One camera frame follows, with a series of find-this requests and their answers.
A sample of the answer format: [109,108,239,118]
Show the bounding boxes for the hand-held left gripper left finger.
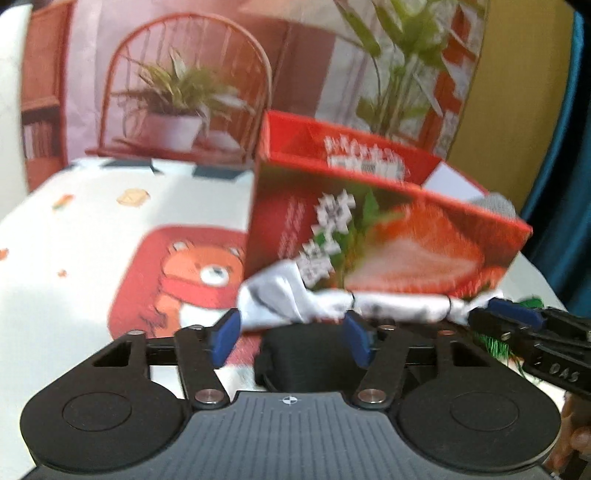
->
[88,307,243,410]

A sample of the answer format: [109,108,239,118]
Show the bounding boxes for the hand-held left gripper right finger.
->
[343,309,500,411]

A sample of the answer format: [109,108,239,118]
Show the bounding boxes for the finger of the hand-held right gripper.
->
[468,308,539,357]
[486,298,548,329]

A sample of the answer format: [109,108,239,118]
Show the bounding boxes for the white satin cloth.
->
[235,259,502,332]

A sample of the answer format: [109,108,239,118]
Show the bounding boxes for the black soft pouch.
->
[253,323,365,393]

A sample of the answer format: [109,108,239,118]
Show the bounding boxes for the red strawberry print cardboard box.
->
[244,110,534,298]

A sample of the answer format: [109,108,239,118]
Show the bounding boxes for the person's right hand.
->
[551,395,591,474]

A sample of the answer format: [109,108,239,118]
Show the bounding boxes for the green fluffy item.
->
[475,295,543,371]

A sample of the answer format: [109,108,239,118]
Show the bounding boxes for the grey knitted cloth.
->
[468,193,518,220]

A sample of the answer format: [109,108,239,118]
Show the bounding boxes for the blue curtain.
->
[519,9,591,319]

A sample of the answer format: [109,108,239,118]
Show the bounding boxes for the bear printed tablecloth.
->
[0,157,568,480]

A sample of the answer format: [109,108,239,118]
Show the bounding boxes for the wall poster with chair and plants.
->
[21,0,490,168]

